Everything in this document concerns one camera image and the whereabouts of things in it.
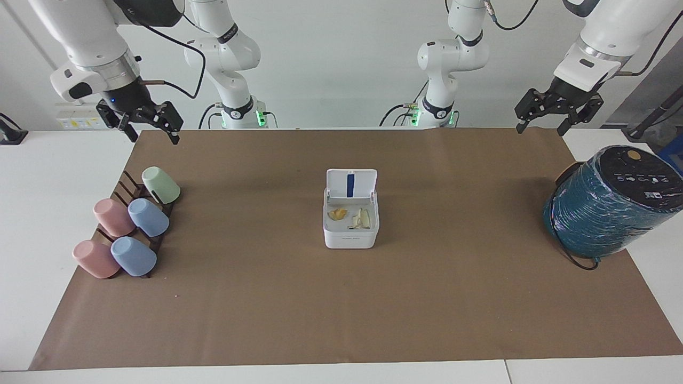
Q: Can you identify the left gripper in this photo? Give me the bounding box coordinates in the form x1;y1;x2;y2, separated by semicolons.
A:
514;77;605;137

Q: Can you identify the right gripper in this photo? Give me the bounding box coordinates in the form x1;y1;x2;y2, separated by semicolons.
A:
96;76;184;146

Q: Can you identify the white trash can lid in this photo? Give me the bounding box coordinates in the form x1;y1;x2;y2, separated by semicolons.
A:
326;169;378;202

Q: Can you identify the white trash can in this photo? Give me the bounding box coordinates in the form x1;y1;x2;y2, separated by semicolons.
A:
323;188;380;250

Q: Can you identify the white power strip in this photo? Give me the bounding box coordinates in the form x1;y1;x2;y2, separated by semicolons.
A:
54;102;108;131

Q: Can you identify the green plastic cup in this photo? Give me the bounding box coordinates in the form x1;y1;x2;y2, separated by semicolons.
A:
141;166;181;205

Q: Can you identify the dark wooden cup rack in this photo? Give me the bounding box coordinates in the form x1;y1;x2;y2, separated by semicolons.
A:
95;171;174;279

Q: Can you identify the black stand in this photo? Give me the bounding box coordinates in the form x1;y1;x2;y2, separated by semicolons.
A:
623;88;683;141
0;113;29;146

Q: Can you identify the blue plastic cup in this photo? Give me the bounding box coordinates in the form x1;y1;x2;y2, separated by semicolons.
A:
128;198;170;237
110;236;157;277

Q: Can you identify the pink plastic cup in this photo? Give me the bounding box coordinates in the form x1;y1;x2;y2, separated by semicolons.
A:
93;198;137;238
72;240;121;279

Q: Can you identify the teal wrapped cylinder appliance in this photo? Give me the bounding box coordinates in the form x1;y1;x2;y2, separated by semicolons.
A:
543;145;683;260

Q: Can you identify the blue box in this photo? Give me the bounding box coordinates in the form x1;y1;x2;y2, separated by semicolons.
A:
657;136;683;175

